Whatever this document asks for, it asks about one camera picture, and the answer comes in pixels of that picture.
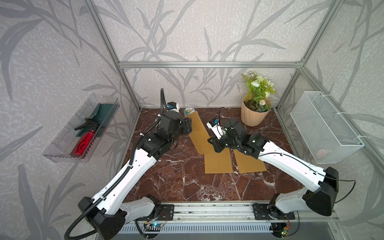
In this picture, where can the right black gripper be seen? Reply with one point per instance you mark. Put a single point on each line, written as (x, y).
(214, 141)

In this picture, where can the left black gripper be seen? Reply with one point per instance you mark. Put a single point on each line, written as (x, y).
(186, 125)

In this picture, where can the kraft file bag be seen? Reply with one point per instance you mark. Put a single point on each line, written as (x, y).
(199, 135)
(218, 163)
(247, 164)

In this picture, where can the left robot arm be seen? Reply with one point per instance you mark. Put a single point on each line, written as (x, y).
(106, 213)

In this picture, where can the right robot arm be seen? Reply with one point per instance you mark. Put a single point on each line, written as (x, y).
(320, 186)

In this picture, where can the small labelled tin can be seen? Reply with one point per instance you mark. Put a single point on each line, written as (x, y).
(188, 111)

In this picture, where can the peach flower pot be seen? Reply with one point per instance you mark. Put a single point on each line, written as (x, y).
(251, 118)

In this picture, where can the green artificial plant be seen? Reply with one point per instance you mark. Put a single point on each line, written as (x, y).
(260, 89)

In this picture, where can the green dustpan scoop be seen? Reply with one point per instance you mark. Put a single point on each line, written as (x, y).
(98, 121)

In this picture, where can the left circuit board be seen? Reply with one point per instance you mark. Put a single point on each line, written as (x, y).
(154, 227)

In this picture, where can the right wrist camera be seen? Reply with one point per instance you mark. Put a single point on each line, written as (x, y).
(216, 128)

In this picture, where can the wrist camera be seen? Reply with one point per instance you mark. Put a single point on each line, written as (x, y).
(216, 128)
(173, 106)

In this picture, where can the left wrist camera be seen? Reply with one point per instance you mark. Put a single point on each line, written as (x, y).
(173, 106)

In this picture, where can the aluminium frame back bar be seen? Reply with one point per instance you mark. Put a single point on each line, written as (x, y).
(240, 65)

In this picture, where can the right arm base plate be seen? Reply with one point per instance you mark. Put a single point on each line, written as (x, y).
(269, 212)

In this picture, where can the aluminium front rail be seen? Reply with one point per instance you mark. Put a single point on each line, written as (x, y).
(231, 212)

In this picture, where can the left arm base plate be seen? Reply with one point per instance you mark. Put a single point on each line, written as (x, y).
(161, 212)

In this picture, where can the white wire mesh basket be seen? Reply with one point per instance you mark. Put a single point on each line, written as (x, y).
(328, 135)

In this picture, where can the clear plastic wall bin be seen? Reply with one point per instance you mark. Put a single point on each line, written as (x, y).
(61, 147)

